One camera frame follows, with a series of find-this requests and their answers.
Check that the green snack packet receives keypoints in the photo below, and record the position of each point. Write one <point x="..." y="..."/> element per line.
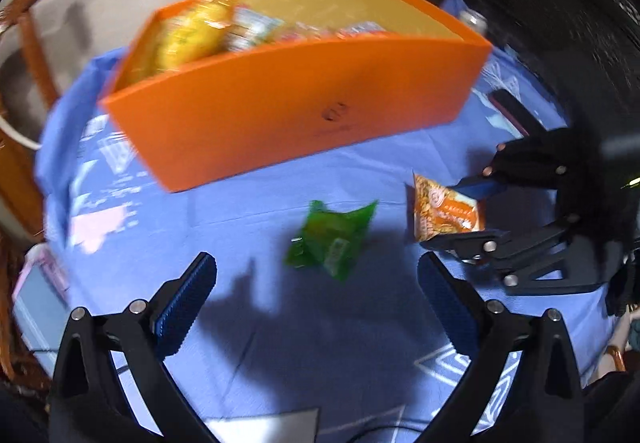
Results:
<point x="330" y="238"/>

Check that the blue patterned tablecloth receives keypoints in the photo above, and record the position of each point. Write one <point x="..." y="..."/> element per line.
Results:
<point x="300" y="323"/>

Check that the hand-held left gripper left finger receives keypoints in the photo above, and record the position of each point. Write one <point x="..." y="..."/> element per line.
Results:
<point x="182" y="308"/>

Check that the blue striped bag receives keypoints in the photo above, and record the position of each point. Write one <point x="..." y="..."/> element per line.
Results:
<point x="37" y="308"/>

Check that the puffy yellow bread packet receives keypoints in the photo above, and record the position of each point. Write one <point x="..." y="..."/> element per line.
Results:
<point x="190" y="38"/>

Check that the orange noodle snack packet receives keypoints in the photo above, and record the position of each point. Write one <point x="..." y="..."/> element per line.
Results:
<point x="445" y="215"/>

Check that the white drink can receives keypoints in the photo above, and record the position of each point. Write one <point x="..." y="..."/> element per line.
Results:
<point x="472" y="22"/>

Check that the white green-edged candy packet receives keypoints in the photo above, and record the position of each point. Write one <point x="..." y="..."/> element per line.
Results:
<point x="252" y="28"/>

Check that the orange cardboard box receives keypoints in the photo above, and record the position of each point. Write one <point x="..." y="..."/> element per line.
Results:
<point x="300" y="108"/>

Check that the dark carved wooden bench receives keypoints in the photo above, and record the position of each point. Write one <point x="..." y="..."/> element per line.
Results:
<point x="575" y="23"/>

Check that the black phone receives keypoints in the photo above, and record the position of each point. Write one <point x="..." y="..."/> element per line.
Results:
<point x="510" y="113"/>

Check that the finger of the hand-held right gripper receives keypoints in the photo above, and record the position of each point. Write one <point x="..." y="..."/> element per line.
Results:
<point x="477" y="186"/>
<point x="465" y="248"/>

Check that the carved wooden chair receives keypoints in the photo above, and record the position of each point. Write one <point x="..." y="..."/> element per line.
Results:
<point x="37" y="53"/>

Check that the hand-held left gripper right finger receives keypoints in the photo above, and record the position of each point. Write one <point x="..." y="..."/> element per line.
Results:
<point x="450" y="308"/>

